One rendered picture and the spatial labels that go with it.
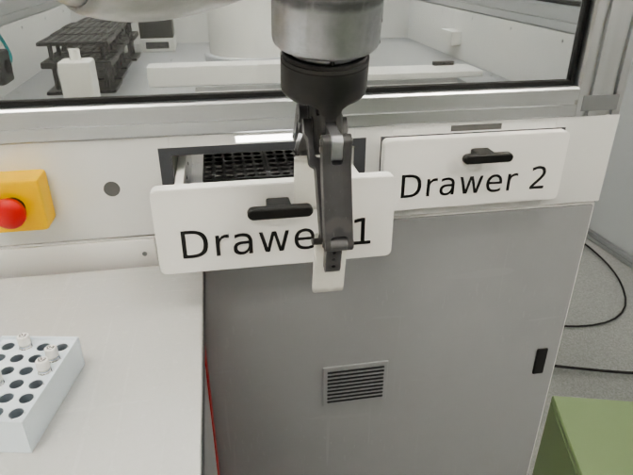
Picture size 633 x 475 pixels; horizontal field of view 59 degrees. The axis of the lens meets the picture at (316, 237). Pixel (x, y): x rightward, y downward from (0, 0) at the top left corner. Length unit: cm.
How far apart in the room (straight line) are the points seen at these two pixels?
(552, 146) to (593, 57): 14
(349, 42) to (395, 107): 39
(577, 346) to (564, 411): 160
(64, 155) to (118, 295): 20
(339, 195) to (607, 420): 26
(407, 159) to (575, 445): 50
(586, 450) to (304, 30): 36
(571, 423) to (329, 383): 62
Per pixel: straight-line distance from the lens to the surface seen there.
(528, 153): 91
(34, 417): 60
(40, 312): 79
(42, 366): 62
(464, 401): 116
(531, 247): 101
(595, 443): 46
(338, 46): 44
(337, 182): 46
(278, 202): 64
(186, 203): 66
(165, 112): 78
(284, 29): 45
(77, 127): 80
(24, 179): 80
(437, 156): 84
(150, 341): 69
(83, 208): 84
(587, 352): 206
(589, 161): 99
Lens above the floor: 117
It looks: 27 degrees down
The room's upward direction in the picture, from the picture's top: straight up
